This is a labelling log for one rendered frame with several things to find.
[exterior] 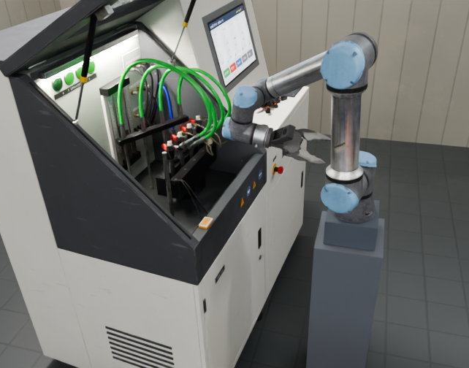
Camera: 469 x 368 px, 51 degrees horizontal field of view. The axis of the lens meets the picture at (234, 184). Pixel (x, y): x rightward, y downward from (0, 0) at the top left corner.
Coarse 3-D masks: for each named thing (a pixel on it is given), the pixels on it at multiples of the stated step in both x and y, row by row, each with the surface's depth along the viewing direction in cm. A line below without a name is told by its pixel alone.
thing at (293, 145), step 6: (270, 132) 164; (294, 132) 164; (270, 138) 166; (294, 138) 163; (300, 138) 163; (270, 144) 169; (282, 144) 164; (288, 144) 163; (294, 144) 163; (300, 144) 169; (282, 150) 165; (288, 150) 164; (294, 150) 162
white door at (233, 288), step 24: (240, 240) 196; (216, 264) 175; (240, 264) 201; (216, 288) 179; (240, 288) 207; (216, 312) 184; (240, 312) 213; (216, 336) 188; (240, 336) 220; (216, 360) 194
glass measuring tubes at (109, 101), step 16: (112, 80) 188; (128, 80) 191; (112, 96) 188; (128, 96) 194; (112, 112) 186; (128, 112) 197; (112, 128) 190; (128, 128) 202; (112, 144) 193; (128, 144) 201
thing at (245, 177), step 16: (256, 160) 200; (240, 176) 190; (256, 176) 201; (224, 192) 181; (240, 192) 185; (256, 192) 205; (224, 208) 172; (240, 208) 189; (224, 224) 175; (208, 240) 163; (224, 240) 178; (208, 256) 166
